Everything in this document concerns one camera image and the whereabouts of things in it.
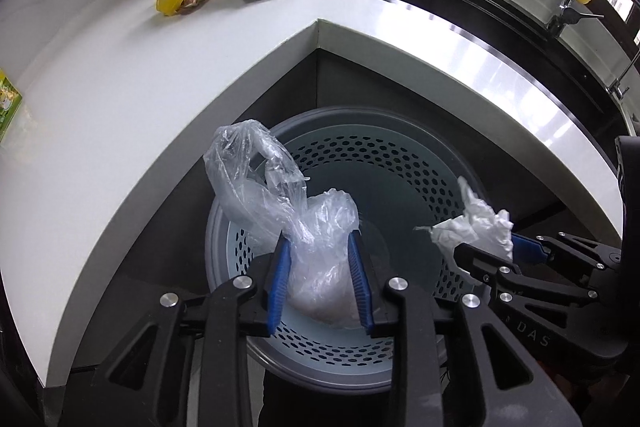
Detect grey perforated trash bin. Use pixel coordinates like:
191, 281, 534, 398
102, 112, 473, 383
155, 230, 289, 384
204, 107, 478, 393

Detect green yellow pouch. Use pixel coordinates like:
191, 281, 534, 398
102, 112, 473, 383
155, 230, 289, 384
0, 70, 23, 140

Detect black kitchen sink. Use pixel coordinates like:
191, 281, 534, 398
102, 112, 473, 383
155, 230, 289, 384
383, 0, 630, 165

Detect white tissue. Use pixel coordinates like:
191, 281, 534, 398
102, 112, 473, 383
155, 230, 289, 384
414, 176, 513, 271

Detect chrome kitchen faucet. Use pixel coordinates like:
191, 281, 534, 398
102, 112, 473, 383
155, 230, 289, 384
546, 0, 640, 39

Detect small chrome faucet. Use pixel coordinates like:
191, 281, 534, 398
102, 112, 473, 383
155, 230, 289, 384
606, 48, 640, 102

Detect clear plastic bag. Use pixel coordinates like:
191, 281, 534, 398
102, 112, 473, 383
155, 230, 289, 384
204, 119, 359, 329

